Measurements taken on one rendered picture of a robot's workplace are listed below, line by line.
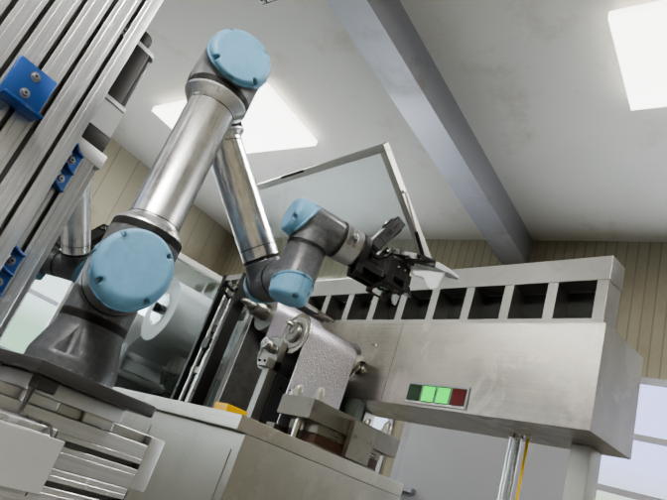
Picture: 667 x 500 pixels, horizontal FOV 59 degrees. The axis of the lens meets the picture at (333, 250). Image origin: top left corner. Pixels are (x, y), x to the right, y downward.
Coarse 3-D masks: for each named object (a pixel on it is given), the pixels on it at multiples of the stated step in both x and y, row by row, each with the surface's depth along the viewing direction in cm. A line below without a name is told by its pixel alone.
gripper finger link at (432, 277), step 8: (416, 264) 115; (440, 264) 115; (416, 272) 115; (424, 272) 115; (432, 272) 115; (440, 272) 115; (448, 272) 115; (424, 280) 114; (432, 280) 114; (440, 280) 114; (432, 288) 113
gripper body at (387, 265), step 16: (368, 240) 112; (368, 256) 115; (384, 256) 116; (352, 272) 113; (368, 272) 114; (384, 272) 114; (400, 272) 115; (368, 288) 116; (384, 288) 116; (400, 288) 113
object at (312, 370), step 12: (300, 360) 195; (312, 360) 198; (324, 360) 202; (300, 372) 195; (312, 372) 198; (324, 372) 201; (336, 372) 205; (348, 372) 209; (312, 384) 197; (324, 384) 201; (336, 384) 205; (312, 396) 197; (336, 396) 204; (336, 408) 204
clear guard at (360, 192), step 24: (336, 168) 235; (360, 168) 226; (384, 168) 218; (264, 192) 274; (288, 192) 262; (312, 192) 251; (336, 192) 241; (360, 192) 232; (384, 192) 223; (360, 216) 237; (384, 216) 228; (408, 240) 225; (336, 264) 261
